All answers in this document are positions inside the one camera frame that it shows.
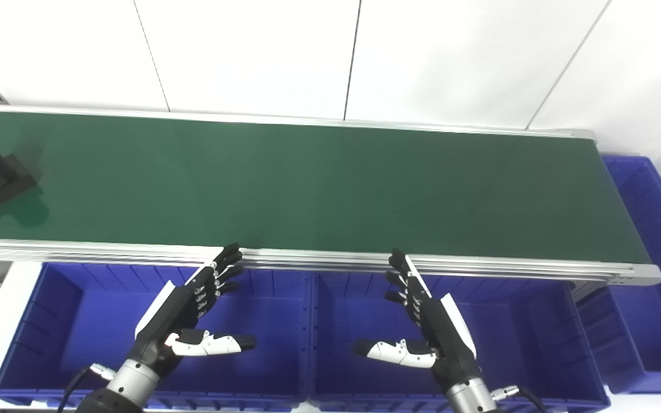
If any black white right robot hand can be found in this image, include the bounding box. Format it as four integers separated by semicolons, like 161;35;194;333
353;248;480;388

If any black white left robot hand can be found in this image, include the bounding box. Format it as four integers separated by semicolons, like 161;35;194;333
130;243;258;379

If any blue plastic bin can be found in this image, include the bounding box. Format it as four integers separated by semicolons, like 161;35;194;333
309;270;611;413
0;262;314;411
574;155;661;395

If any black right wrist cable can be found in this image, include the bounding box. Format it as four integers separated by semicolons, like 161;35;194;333
491;385;546;413

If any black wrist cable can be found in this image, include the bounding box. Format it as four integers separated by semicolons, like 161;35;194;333
491;385;546;413
57;363;116;413

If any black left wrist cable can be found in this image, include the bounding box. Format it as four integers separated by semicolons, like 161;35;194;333
57;363;116;413

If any green conveyor belt aluminium frame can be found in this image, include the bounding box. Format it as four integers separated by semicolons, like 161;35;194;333
0;103;661;287

